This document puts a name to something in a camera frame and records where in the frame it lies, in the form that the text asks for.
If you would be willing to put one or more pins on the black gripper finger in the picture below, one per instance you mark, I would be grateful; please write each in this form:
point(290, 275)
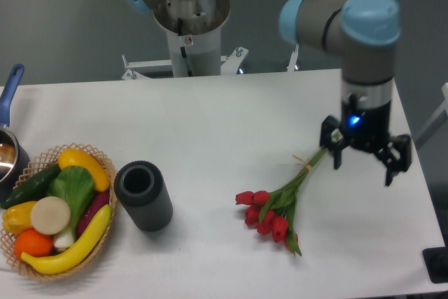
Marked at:
point(332, 139)
point(396, 155)

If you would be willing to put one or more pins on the dark grey ribbed vase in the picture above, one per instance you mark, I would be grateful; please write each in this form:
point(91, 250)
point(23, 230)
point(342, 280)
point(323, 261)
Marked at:
point(141, 189)

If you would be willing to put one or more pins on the blue handled saucepan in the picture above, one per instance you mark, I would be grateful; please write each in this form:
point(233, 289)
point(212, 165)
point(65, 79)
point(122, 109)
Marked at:
point(14, 159)

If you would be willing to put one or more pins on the white frame at right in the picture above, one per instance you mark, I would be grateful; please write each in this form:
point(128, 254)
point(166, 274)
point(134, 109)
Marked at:
point(436, 120)

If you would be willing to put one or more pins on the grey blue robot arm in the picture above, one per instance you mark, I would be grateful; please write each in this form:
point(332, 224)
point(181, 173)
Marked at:
point(363, 33)

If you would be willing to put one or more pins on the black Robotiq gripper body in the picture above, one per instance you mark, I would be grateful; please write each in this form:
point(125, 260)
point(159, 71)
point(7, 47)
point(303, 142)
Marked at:
point(366, 129)

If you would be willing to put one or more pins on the woven wicker basket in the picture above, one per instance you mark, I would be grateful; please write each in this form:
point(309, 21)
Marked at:
point(46, 159)

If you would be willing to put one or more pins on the orange fruit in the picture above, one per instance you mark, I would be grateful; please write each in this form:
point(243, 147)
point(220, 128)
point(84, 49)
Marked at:
point(34, 243)

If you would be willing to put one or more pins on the yellow bell pepper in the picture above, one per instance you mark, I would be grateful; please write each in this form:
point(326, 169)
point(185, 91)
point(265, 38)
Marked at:
point(17, 219)

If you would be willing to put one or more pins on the purple eggplant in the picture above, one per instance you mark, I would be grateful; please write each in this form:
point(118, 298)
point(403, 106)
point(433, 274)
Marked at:
point(96, 204)

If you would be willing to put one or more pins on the black device at edge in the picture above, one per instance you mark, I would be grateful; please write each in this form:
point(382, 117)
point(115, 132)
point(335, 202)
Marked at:
point(436, 264)

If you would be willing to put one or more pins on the green bok choy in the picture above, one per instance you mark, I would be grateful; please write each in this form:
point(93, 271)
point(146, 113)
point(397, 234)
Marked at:
point(75, 186)

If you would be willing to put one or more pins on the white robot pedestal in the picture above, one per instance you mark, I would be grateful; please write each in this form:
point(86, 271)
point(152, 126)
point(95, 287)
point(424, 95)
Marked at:
point(193, 29)

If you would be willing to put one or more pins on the green cucumber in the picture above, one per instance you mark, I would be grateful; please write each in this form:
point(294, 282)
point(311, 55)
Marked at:
point(32, 189)

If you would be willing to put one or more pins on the yellow banana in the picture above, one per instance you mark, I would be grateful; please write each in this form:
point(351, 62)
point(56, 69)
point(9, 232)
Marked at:
point(78, 252)

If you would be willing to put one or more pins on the red tulip bouquet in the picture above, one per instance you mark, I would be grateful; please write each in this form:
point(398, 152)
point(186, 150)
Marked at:
point(273, 213)

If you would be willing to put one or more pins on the beige round disc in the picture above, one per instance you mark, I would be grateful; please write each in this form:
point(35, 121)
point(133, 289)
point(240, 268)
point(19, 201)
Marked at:
point(50, 215)

